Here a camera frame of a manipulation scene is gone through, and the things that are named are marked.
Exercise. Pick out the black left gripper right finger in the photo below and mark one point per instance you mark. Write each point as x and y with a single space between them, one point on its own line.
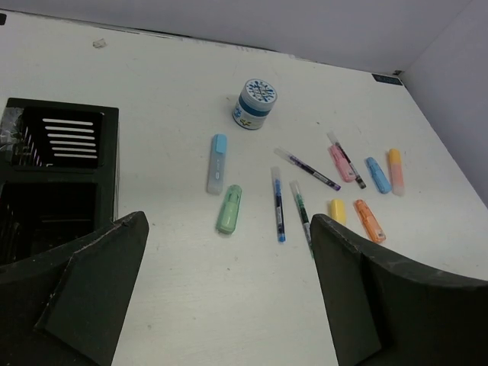
386 309

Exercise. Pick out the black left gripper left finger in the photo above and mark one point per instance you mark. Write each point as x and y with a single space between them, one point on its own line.
67 306

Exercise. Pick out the yellow cap highlighter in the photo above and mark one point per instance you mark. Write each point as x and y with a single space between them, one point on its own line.
337 211

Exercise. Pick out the blue ink pen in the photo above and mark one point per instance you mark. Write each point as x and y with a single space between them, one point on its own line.
278 203

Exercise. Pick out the green ink pen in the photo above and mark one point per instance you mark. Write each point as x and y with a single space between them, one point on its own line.
304 219

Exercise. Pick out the orange cap highlighter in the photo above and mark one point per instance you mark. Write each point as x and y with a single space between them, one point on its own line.
396 172

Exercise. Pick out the black ink pen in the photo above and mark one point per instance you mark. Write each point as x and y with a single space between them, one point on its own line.
334 141

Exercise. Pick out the purple ink pen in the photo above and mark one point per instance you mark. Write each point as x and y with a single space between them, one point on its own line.
292 159

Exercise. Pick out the white blue round jar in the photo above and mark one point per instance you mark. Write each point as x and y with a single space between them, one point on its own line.
254 104

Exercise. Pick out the blue correction tape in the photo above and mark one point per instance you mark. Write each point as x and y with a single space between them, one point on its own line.
379 178

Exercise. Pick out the pink correction tape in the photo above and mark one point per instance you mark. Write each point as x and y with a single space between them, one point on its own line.
341 164

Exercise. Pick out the black slotted organizer box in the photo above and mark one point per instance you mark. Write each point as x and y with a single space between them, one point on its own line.
59 174

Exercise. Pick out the green correction tape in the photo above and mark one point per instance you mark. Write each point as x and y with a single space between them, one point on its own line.
227 219

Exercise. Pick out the blue cap highlighter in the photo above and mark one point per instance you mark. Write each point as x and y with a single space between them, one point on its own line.
217 161

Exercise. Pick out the dark blue table label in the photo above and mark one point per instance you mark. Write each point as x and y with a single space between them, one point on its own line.
387 79

